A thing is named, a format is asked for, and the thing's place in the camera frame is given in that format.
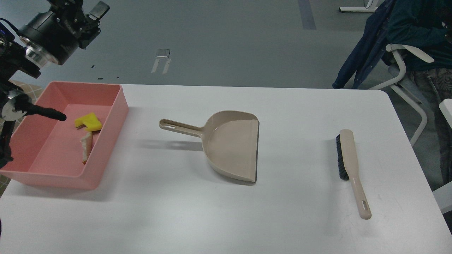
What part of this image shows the dark blue jacket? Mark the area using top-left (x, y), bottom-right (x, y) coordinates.
top-left (332, 0), bottom-right (395, 89)

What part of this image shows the white table corner right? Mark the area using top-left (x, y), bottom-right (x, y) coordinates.
top-left (433, 98), bottom-right (452, 214)

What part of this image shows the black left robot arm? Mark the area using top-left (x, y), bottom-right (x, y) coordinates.
top-left (0, 0), bottom-right (110, 167)

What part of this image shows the pink plastic bin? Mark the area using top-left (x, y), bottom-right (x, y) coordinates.
top-left (1, 81), bottom-right (129, 190)

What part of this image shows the beige hand brush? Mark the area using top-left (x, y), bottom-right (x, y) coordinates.
top-left (336, 129), bottom-right (372, 220)

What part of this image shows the yellow green sponge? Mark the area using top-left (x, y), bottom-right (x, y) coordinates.
top-left (74, 113), bottom-right (103, 132)

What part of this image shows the white desk leg base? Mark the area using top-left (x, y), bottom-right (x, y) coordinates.
top-left (338, 7), bottom-right (377, 12)

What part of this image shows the white bread slice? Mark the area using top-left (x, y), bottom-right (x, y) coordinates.
top-left (81, 132), bottom-right (93, 164)

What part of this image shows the person in dark clothes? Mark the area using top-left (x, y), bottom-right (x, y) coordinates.
top-left (386, 0), bottom-right (452, 184)

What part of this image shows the white office chair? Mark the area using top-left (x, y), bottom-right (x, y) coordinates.
top-left (369, 44), bottom-right (434, 147)

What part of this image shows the silver floor plate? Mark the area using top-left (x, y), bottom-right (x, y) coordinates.
top-left (155, 49), bottom-right (171, 59)

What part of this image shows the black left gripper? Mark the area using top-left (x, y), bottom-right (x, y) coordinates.
top-left (18, 0), bottom-right (110, 66)

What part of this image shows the beige plastic dustpan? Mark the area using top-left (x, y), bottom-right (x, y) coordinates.
top-left (159, 110), bottom-right (260, 183)

